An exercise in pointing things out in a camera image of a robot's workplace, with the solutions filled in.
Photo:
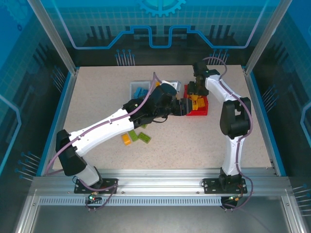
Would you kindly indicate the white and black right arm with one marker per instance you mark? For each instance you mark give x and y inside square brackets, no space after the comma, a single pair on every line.
[233,145]

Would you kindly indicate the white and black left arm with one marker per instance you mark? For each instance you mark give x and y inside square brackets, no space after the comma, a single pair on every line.
[102,128]

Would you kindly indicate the red plastic bin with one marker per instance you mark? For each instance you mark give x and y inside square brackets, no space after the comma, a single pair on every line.
[201,112]

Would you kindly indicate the light green lego brick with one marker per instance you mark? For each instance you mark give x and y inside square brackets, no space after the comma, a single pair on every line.
[133,136]
[144,126]

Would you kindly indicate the white translucent plastic bin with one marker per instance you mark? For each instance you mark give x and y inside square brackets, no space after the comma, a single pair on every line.
[132,85]

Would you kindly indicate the dark green lego brick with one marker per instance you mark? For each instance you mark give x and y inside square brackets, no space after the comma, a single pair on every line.
[144,137]

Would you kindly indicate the blue table edge strip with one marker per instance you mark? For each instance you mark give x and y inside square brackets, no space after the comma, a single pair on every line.
[60,109]

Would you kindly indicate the small LED circuit board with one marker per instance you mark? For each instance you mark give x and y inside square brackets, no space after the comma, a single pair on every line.
[234,198]
[93,199]

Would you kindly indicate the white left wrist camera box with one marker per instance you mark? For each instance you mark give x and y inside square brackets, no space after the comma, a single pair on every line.
[177,85]

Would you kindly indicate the aluminium frame post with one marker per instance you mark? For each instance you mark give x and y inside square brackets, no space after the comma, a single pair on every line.
[55,36]
[266,36]

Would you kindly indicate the wide aluminium base rail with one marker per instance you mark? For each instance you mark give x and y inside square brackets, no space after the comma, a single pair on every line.
[158,179]

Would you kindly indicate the aluminium side rail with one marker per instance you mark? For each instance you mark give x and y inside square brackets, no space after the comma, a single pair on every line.
[65,109]

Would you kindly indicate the slotted aluminium rail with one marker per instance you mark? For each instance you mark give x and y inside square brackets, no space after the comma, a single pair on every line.
[158,201]

